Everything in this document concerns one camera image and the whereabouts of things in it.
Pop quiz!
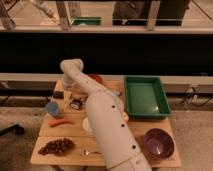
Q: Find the green box behind glass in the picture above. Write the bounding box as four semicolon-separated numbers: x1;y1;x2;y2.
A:
72;17;101;26

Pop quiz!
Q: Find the silver fork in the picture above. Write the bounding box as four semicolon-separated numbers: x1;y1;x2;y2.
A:
80;149;101;156

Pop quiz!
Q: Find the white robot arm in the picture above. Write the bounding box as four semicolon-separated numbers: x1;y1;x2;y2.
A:
60;59;152;171

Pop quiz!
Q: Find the bunch of dark grapes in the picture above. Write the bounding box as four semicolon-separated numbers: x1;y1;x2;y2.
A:
38;138;74;155

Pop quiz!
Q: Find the blue plastic cup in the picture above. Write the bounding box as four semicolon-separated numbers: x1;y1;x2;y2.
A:
45;102;61;118

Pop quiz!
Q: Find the orange carrot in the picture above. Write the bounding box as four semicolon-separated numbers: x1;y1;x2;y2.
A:
48;119;73;127

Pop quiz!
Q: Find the black tape measure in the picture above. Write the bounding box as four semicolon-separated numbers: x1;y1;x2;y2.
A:
69;99;82;110

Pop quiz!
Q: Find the black eraser block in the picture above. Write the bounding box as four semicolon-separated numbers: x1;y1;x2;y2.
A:
53;91;64;99

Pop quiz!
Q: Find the red bowl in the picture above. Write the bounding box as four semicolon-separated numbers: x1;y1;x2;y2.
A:
88;74;103;84

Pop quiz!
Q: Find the red yellow apple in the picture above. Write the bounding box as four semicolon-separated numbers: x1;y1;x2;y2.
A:
123;112;129;123

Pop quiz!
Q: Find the purple bowl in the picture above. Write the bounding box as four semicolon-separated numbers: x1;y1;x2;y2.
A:
144;128;175;159

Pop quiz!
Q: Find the white plastic cup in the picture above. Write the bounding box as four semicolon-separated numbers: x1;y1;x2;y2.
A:
82;117;93;134

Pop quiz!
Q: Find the green plastic tray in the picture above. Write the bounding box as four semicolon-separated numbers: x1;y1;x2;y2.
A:
124;76;171;119

